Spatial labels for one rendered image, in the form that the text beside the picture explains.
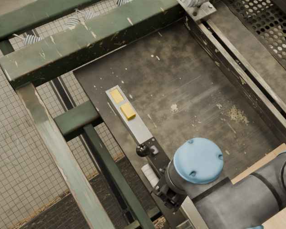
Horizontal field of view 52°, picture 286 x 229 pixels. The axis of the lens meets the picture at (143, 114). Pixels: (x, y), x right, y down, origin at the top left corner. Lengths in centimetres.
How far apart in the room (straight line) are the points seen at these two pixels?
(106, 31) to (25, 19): 58
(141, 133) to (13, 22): 88
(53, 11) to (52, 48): 54
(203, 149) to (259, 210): 13
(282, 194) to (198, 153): 15
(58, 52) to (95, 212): 52
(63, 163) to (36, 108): 20
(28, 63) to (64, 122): 23
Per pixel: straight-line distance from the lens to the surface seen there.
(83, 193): 89
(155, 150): 91
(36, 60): 102
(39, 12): 155
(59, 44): 104
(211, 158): 49
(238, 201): 51
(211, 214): 50
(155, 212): 205
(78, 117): 105
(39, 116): 98
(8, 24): 154
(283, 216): 104
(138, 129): 94
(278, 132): 109
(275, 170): 54
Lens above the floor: 180
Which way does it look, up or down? 12 degrees down
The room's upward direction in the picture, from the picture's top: 26 degrees counter-clockwise
